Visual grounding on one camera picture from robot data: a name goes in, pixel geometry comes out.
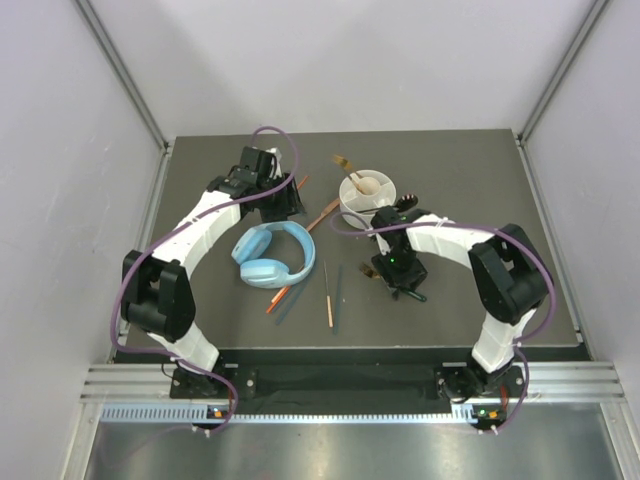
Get aluminium frame rail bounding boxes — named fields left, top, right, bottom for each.
left=71, top=0, right=170, bottom=153

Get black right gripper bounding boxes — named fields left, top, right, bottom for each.
left=373, top=247, right=427, bottom=299

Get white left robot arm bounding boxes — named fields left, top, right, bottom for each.
left=111, top=146, right=303, bottom=397

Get dark teal chopstick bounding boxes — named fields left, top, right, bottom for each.
left=275, top=266, right=318, bottom=326
left=332, top=264, right=344, bottom=336

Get orange chopstick under headphones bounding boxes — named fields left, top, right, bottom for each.
left=297, top=175, right=309, bottom=189

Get copper utensil beside container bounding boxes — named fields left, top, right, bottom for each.
left=306, top=198, right=340, bottom=232

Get grey slotted cable duct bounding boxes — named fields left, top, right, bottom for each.
left=100, top=403, right=500, bottom=425

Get white divided round container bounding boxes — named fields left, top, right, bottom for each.
left=339, top=170, right=397, bottom=228

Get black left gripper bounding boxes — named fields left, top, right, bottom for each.
left=256, top=171, right=306, bottom=223

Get silver copper chopstick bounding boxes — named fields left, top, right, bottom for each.
left=323, top=261, right=334, bottom=329

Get light blue headphones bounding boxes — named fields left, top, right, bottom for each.
left=231, top=221, right=316, bottom=289

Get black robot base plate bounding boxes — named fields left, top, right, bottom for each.
left=170, top=348, right=526, bottom=411

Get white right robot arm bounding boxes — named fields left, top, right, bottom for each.
left=371, top=207, right=553, bottom=402

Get black spoon long handle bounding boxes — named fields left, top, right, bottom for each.
left=395, top=194, right=418, bottom=213

